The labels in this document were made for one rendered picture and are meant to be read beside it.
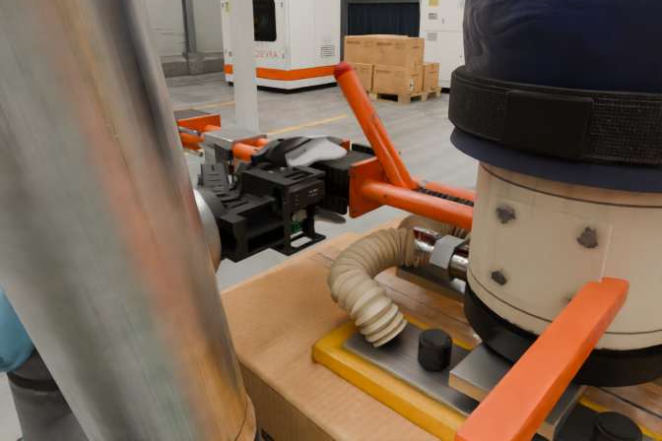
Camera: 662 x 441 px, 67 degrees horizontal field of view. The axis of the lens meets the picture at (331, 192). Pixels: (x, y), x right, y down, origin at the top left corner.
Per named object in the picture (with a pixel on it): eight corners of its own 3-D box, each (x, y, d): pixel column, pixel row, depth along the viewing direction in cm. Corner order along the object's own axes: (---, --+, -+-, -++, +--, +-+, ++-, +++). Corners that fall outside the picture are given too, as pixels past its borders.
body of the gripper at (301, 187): (330, 239, 50) (234, 285, 42) (273, 217, 56) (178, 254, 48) (330, 166, 48) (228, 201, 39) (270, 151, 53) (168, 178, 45)
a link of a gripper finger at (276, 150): (318, 164, 55) (262, 205, 50) (306, 160, 56) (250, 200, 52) (309, 126, 53) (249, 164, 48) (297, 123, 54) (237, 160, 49)
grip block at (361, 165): (403, 198, 59) (405, 149, 57) (349, 221, 52) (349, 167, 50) (349, 182, 64) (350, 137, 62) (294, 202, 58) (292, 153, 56)
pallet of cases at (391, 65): (440, 96, 788) (445, 36, 757) (405, 104, 715) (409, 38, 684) (378, 89, 862) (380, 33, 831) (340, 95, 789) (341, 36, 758)
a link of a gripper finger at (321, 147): (373, 150, 55) (319, 191, 50) (334, 141, 59) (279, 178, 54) (369, 124, 54) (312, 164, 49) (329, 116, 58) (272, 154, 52)
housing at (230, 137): (270, 162, 72) (269, 132, 71) (231, 173, 68) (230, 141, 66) (240, 154, 77) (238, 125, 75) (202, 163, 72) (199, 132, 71)
